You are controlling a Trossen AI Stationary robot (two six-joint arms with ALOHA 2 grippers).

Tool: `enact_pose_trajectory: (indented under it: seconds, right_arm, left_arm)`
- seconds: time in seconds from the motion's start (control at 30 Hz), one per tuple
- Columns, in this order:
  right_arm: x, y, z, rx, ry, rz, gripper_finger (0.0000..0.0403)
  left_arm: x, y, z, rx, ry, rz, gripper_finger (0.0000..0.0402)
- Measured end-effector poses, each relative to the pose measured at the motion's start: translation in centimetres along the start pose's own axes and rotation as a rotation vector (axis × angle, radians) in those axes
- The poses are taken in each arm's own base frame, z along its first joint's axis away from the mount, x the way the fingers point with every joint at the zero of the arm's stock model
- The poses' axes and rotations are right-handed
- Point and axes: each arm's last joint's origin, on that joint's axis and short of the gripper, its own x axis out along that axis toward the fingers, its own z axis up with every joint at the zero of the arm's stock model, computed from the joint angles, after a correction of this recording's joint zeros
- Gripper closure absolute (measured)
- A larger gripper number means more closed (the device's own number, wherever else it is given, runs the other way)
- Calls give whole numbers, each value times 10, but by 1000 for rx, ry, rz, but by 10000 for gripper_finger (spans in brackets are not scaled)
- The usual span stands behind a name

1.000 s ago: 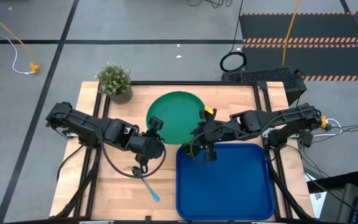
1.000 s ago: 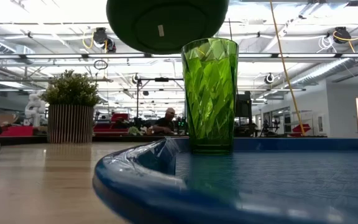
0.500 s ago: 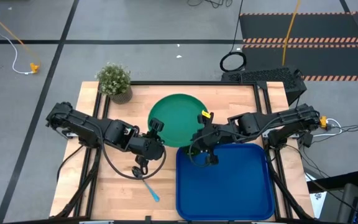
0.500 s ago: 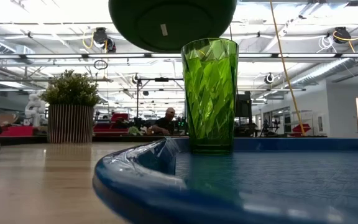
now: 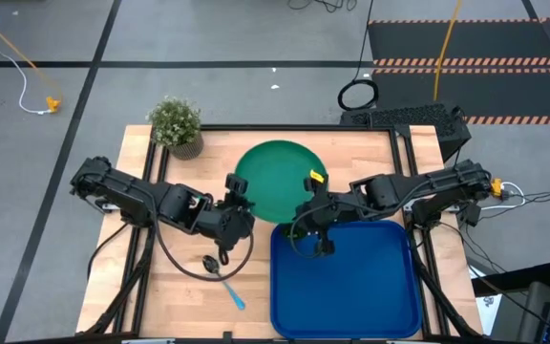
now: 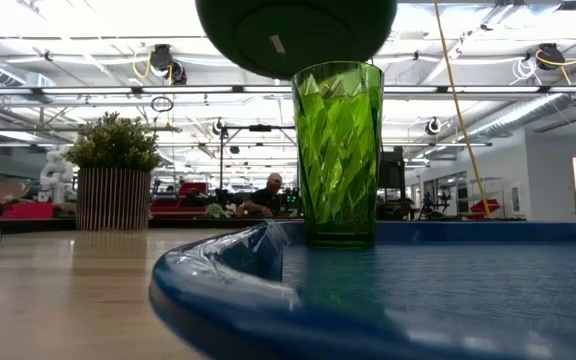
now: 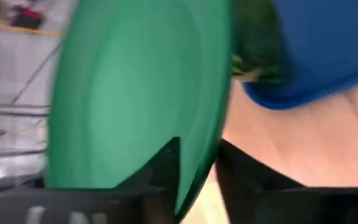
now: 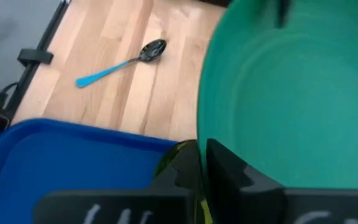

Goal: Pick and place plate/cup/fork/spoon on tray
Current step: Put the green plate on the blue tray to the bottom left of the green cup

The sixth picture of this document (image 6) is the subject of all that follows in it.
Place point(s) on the green faceted plastic cup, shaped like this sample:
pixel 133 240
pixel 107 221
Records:
pixel 338 160

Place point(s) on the black metal frame rig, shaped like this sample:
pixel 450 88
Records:
pixel 260 128

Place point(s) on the red work surface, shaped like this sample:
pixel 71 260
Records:
pixel 28 210

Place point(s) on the blue plastic tray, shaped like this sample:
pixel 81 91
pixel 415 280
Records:
pixel 418 300

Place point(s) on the striped ribbed plant pot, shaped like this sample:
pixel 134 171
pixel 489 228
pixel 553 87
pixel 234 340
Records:
pixel 114 200

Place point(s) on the black monitor on stand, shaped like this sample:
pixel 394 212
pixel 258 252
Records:
pixel 393 170

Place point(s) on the green artificial plant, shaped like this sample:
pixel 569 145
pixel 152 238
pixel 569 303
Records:
pixel 113 142

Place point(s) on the person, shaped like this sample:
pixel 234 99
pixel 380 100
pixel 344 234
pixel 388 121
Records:
pixel 268 200

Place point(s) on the red tool cart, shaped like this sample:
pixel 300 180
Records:
pixel 188 192

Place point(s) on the white robot figure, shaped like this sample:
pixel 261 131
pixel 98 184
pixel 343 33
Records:
pixel 57 175

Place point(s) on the green round plate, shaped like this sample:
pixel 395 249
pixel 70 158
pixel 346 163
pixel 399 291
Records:
pixel 293 35

